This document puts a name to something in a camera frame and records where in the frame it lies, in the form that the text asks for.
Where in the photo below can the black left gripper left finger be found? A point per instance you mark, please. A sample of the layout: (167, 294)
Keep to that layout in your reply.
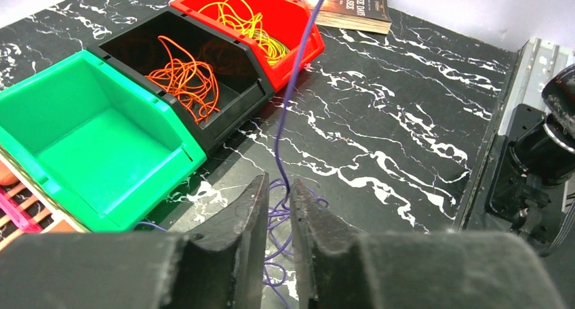
(217, 264)

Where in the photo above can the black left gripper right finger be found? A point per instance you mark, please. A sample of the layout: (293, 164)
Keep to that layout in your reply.
(341, 266)

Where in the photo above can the black storage bin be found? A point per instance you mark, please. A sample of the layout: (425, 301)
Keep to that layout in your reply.
(147, 45)

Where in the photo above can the green storage bin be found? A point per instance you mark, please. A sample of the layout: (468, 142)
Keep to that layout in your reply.
(101, 146)

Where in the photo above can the red storage bin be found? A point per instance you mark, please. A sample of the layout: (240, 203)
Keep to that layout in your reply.
(283, 20)

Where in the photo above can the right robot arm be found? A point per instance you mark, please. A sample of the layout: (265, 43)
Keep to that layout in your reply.
(529, 187)

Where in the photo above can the dark paperback book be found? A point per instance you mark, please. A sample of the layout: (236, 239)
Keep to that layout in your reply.
(364, 15)

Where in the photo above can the beige plastic file organizer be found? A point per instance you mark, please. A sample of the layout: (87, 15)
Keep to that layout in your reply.
(20, 186)

